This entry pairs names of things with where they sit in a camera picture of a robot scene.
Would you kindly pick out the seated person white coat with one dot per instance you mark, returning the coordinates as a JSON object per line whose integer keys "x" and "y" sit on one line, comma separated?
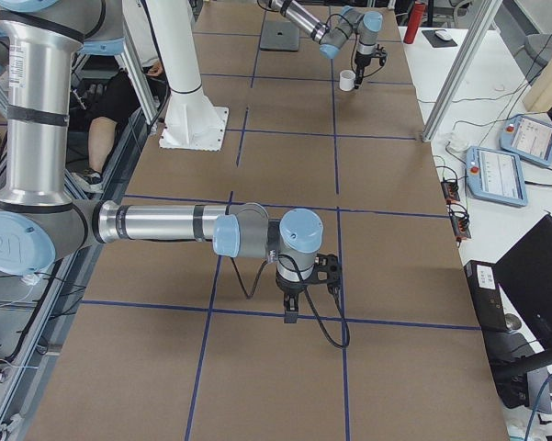
{"x": 119, "y": 101}

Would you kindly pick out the brown paper table cover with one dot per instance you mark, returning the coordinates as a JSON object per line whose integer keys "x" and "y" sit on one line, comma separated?
{"x": 172, "y": 342}

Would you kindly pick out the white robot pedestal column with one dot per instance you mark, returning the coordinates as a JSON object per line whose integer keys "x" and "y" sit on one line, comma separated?
{"x": 191, "y": 121}

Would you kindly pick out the white computer mouse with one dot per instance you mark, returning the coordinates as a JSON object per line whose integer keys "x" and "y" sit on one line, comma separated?
{"x": 443, "y": 35}

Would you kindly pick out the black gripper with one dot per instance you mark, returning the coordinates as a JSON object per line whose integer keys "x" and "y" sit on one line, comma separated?
{"x": 361, "y": 64}
{"x": 290, "y": 287}

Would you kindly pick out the aluminium frame post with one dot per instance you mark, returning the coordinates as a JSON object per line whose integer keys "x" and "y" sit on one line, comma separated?
{"x": 476, "y": 33}

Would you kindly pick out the orange black usb hub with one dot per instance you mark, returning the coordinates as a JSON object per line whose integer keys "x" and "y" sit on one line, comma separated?
{"x": 450, "y": 191}
{"x": 460, "y": 229}

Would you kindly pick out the blue teach pendant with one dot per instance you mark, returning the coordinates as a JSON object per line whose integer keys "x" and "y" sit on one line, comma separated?
{"x": 496, "y": 176}
{"x": 530, "y": 138}

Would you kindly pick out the wooden board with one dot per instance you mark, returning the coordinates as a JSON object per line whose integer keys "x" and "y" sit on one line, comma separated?
{"x": 539, "y": 98}

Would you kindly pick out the red cylindrical bottle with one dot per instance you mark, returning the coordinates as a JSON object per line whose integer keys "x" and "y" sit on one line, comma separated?
{"x": 414, "y": 22}

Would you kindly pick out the grey office chair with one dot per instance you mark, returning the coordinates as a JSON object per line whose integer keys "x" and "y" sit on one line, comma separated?
{"x": 539, "y": 48}

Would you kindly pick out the grey closed laptop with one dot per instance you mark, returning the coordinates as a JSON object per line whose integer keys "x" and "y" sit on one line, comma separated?
{"x": 279, "y": 36}

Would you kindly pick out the white ceramic cup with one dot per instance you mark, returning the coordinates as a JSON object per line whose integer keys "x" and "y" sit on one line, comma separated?
{"x": 347, "y": 80}

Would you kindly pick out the near blue teach pendant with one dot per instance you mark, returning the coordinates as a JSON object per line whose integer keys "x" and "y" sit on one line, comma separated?
{"x": 496, "y": 176}

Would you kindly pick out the black monitor on stand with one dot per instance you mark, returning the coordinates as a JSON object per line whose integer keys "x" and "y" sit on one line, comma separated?
{"x": 525, "y": 274}

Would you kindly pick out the white folded cloth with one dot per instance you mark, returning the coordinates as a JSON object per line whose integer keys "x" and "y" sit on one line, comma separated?
{"x": 455, "y": 145}

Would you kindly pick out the black mouse pad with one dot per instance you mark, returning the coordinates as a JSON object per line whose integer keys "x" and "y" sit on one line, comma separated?
{"x": 435, "y": 42}

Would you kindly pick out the far blue teach pendant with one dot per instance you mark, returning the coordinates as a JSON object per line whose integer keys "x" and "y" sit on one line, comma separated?
{"x": 530, "y": 138}

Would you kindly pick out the black mini computer box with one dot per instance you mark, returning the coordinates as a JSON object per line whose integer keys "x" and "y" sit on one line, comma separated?
{"x": 485, "y": 292}

